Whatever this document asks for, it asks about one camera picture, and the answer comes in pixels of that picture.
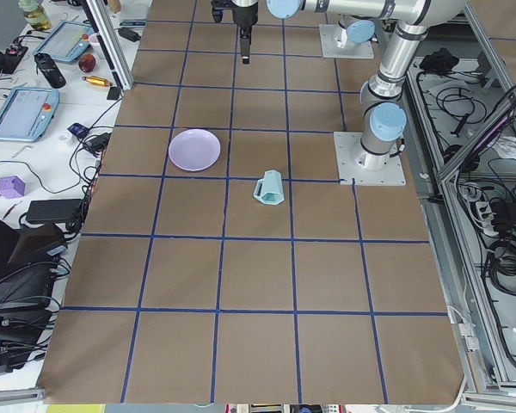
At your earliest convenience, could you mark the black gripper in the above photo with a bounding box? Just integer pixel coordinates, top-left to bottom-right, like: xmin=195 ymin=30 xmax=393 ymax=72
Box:
xmin=211 ymin=0 xmax=258 ymax=65

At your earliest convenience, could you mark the light blue faceted cup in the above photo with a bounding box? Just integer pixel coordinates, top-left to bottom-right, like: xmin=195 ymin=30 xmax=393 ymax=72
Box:
xmin=253 ymin=170 xmax=285 ymax=206

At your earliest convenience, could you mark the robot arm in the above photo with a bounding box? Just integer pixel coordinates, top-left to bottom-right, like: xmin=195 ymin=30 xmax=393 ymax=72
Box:
xmin=211 ymin=1 xmax=376 ymax=65
xmin=267 ymin=0 xmax=467 ymax=105

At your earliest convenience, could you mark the lilac plate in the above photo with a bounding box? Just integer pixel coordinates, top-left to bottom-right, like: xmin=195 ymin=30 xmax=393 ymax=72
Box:
xmin=169 ymin=129 xmax=221 ymax=172

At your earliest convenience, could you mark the pink lidded cup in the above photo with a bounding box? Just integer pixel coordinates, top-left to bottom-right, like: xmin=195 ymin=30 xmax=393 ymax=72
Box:
xmin=89 ymin=34 xmax=101 ymax=48

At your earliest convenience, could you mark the red apple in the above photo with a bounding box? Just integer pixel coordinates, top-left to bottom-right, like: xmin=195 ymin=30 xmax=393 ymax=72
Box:
xmin=78 ymin=53 xmax=96 ymax=73

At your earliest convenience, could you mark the far teach pendant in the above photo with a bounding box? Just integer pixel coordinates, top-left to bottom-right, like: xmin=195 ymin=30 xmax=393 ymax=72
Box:
xmin=33 ymin=21 xmax=94 ymax=63

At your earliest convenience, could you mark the teach pendant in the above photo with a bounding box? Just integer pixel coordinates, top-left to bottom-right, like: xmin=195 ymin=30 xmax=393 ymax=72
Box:
xmin=33 ymin=21 xmax=94 ymax=63
xmin=0 ymin=87 xmax=60 ymax=142

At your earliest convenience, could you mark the green bottle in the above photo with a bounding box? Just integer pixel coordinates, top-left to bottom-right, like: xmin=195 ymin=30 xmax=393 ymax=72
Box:
xmin=18 ymin=0 xmax=51 ymax=31

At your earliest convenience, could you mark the near teach pendant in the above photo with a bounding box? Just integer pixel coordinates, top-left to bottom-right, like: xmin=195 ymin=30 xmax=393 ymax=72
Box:
xmin=0 ymin=87 xmax=60 ymax=142

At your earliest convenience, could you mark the black power brick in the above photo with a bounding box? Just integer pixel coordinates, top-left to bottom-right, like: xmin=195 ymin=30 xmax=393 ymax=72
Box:
xmin=25 ymin=199 xmax=82 ymax=225

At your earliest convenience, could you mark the purple printed block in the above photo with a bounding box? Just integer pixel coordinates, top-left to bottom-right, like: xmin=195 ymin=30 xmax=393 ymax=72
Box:
xmin=0 ymin=176 xmax=26 ymax=199

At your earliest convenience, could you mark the black laptop pile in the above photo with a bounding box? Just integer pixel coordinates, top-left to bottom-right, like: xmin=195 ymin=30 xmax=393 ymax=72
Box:
xmin=0 ymin=220 xmax=69 ymax=374

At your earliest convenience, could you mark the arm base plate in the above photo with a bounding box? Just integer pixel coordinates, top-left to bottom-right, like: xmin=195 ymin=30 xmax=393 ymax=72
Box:
xmin=334 ymin=132 xmax=406 ymax=187
xmin=319 ymin=24 xmax=374 ymax=59

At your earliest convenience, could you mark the aluminium frame post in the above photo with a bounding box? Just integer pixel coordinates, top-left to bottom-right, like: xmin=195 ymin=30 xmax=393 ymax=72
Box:
xmin=81 ymin=0 xmax=133 ymax=90

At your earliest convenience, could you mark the black cable coil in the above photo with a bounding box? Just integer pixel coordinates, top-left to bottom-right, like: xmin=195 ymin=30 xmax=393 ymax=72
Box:
xmin=481 ymin=240 xmax=516 ymax=298

